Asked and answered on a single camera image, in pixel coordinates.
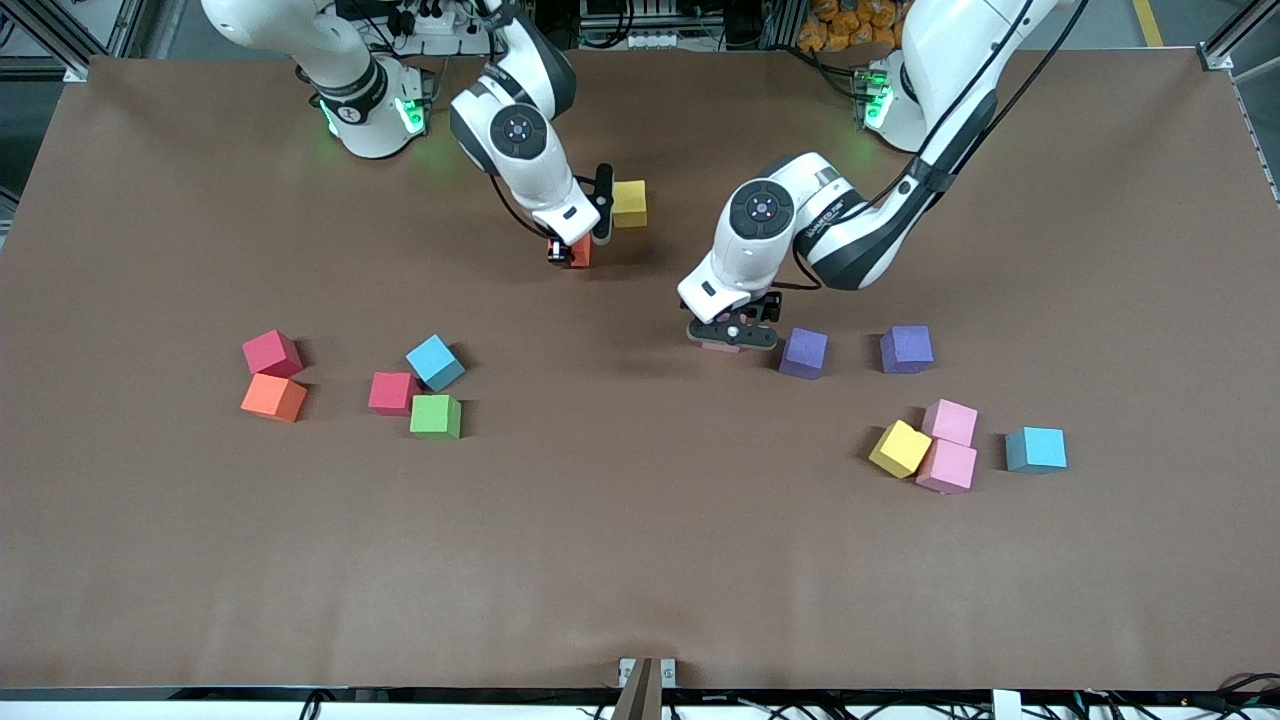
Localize light purple foam cube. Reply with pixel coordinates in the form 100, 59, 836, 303
779, 327, 830, 381

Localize yellow foam cube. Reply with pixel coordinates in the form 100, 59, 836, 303
868, 419, 933, 479
612, 180, 649, 230

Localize dark purple foam cube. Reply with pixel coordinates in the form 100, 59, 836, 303
880, 325, 935, 375

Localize blue foam cube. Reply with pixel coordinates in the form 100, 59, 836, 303
1005, 426, 1068, 474
405, 334, 467, 393

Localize crimson foam cube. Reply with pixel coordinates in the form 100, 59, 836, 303
367, 371, 421, 417
241, 329, 304, 380

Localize green foam cube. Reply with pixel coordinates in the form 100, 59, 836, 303
409, 394, 463, 441

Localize white power strip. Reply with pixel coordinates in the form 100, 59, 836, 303
388, 0, 496, 57

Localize metal equipment rack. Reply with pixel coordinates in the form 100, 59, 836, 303
578, 0, 736, 51

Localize brown table cover sheet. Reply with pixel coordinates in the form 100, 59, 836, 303
0, 48, 1280, 693

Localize bag of orange items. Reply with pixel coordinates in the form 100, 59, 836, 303
800, 0, 906, 53

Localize metal bracket with brown post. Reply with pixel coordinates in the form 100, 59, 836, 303
617, 656, 678, 720

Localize aluminium frame profile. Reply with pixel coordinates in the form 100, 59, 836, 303
0, 0, 151, 83
1198, 0, 1280, 206

